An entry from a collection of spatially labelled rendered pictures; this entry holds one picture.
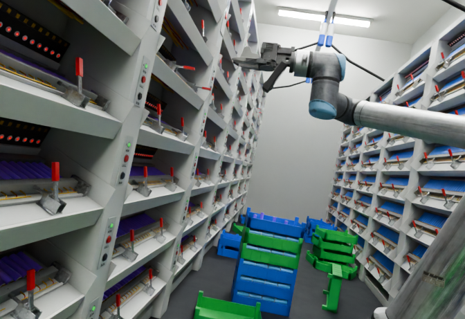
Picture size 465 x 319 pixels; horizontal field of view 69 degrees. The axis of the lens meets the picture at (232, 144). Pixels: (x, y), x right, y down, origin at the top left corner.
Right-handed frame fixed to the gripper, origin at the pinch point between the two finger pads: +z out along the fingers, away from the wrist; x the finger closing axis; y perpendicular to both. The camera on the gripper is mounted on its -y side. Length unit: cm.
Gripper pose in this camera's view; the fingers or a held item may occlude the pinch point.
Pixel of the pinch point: (236, 63)
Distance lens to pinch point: 122.2
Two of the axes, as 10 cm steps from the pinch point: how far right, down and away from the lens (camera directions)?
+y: 1.4, -9.9, 0.5
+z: -9.8, -1.3, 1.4
